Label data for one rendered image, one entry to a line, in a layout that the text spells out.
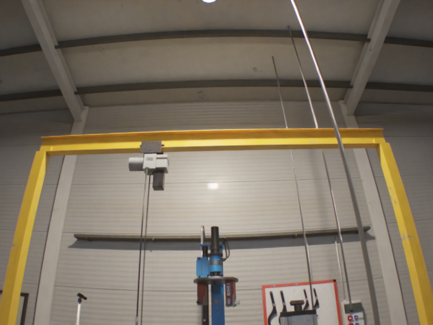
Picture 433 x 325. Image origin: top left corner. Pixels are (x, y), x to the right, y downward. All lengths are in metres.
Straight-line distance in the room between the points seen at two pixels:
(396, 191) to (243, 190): 3.34
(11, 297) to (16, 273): 0.30
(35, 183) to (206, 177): 3.65
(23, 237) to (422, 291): 5.09
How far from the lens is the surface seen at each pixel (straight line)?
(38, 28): 6.83
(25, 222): 4.48
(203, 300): 4.02
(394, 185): 4.62
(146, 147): 4.27
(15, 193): 8.10
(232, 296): 3.89
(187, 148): 4.27
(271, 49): 7.13
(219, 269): 4.00
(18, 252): 4.40
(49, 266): 6.89
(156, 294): 6.11
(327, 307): 6.32
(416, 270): 4.35
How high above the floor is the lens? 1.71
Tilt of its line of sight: 30 degrees up
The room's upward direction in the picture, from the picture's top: 1 degrees counter-clockwise
